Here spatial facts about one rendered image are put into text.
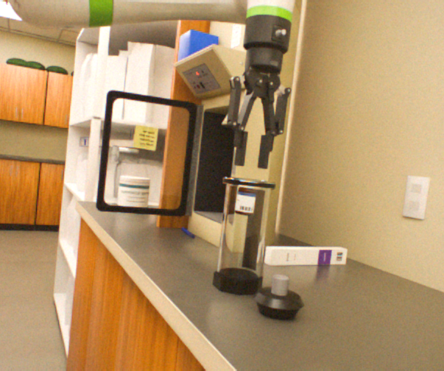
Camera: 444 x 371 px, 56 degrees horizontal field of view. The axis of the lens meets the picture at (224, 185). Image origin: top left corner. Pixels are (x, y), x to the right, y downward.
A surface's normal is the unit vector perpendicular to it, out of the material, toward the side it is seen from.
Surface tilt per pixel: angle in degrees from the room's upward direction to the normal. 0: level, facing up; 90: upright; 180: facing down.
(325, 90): 90
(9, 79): 90
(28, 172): 90
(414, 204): 90
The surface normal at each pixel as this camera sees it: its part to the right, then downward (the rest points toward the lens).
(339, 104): -0.89, -0.07
